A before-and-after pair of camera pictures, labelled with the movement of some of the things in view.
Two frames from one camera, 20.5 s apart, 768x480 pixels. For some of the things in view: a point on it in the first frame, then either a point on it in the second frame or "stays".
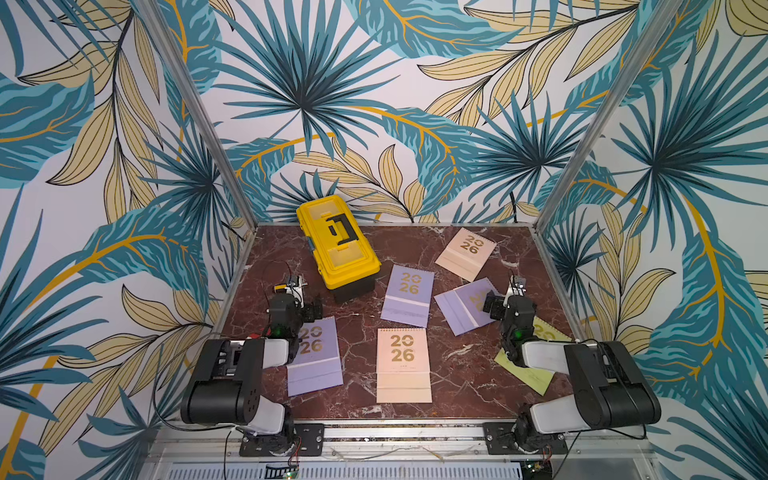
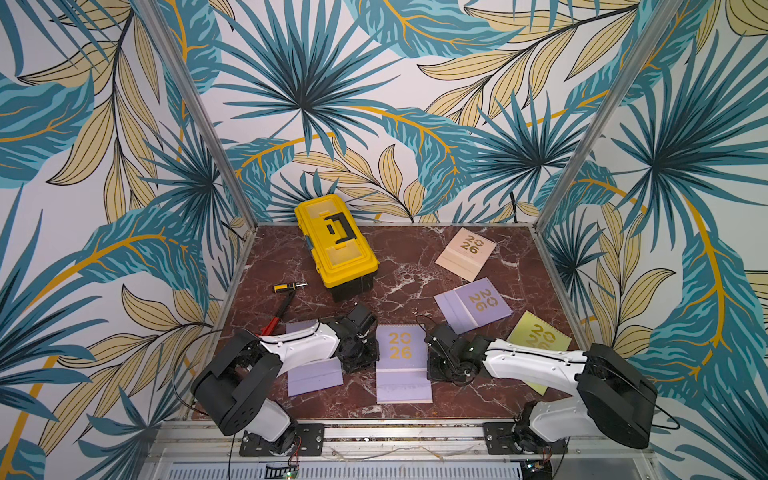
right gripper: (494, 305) to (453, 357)
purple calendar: (317, 363) stays
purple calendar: (463, 307) stays
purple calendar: (409, 296) to (402, 366)
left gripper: (309, 314) to (373, 344)
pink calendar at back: (467, 254) stays
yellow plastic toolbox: (344, 255) stays
